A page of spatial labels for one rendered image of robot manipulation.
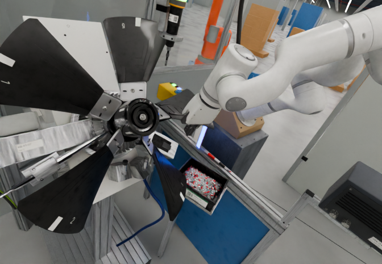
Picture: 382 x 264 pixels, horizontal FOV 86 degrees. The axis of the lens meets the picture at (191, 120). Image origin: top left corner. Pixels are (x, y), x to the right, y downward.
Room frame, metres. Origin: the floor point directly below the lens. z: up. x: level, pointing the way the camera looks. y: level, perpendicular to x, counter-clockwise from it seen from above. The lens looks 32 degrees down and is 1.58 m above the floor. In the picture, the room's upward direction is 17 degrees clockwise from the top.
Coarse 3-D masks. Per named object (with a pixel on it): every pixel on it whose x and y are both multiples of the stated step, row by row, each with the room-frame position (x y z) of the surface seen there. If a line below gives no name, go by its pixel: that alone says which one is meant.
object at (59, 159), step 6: (102, 132) 0.50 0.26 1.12; (96, 138) 0.47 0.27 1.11; (84, 144) 0.44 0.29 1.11; (72, 150) 0.41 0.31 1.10; (78, 150) 0.42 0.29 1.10; (60, 156) 0.38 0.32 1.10; (66, 156) 0.39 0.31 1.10; (72, 156) 0.40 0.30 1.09; (60, 162) 0.37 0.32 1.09; (24, 180) 0.30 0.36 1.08; (30, 180) 0.30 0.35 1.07; (12, 186) 0.28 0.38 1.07; (18, 186) 0.28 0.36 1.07; (6, 192) 0.26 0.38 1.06; (0, 198) 0.25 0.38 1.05
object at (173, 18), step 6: (174, 6) 0.60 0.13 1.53; (174, 12) 0.60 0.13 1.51; (180, 12) 0.61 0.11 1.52; (168, 18) 0.61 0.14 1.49; (174, 18) 0.60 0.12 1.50; (180, 18) 0.61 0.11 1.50; (168, 24) 0.60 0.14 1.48; (174, 24) 0.60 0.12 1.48; (168, 30) 0.60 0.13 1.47; (174, 30) 0.60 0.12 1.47; (168, 42) 0.60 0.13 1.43; (174, 42) 0.61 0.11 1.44
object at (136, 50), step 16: (128, 16) 0.74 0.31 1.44; (112, 32) 0.70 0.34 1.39; (128, 32) 0.71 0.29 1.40; (144, 32) 0.72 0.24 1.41; (112, 48) 0.67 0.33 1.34; (128, 48) 0.67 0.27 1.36; (144, 48) 0.68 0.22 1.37; (160, 48) 0.71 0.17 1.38; (128, 64) 0.64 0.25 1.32; (144, 64) 0.65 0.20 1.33; (128, 80) 0.61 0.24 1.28; (144, 80) 0.61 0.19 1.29
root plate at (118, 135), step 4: (116, 132) 0.45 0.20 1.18; (120, 132) 0.47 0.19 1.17; (116, 136) 0.45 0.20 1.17; (120, 136) 0.47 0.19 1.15; (112, 140) 0.43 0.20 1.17; (120, 140) 0.48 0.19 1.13; (108, 144) 0.42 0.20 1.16; (112, 144) 0.44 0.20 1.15; (120, 144) 0.48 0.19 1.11; (112, 148) 0.44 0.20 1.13; (116, 148) 0.46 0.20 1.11; (112, 152) 0.44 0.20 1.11; (116, 152) 0.46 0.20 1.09
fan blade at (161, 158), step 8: (160, 152) 0.57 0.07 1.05; (160, 160) 0.51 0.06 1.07; (160, 168) 0.48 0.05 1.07; (168, 168) 0.53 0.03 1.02; (160, 176) 0.45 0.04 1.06; (168, 176) 0.49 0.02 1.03; (176, 176) 0.55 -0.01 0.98; (184, 176) 0.60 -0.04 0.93; (168, 184) 0.46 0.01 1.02; (176, 184) 0.50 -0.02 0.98; (184, 184) 0.56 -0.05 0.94; (168, 192) 0.44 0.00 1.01; (176, 192) 0.47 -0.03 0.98; (184, 192) 0.52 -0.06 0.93; (168, 200) 0.41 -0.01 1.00; (176, 200) 0.45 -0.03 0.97; (168, 208) 0.40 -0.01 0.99; (176, 208) 0.43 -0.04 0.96
